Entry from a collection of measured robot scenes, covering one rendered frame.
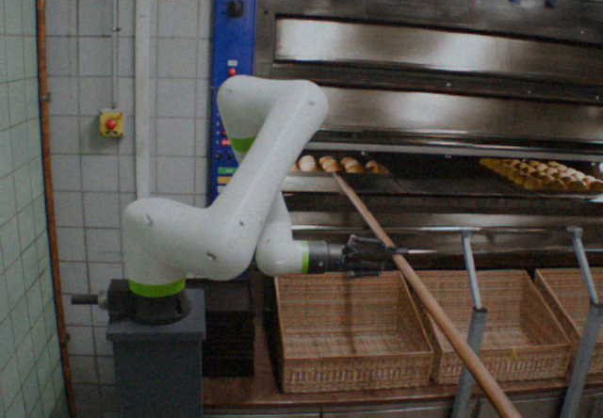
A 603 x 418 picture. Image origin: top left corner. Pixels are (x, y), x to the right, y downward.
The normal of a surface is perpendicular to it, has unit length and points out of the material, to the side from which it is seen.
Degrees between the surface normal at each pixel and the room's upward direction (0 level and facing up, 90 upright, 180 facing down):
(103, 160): 90
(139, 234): 89
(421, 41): 70
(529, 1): 90
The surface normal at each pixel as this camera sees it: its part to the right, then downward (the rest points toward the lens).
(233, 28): 0.11, 0.27
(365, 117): 0.11, -0.07
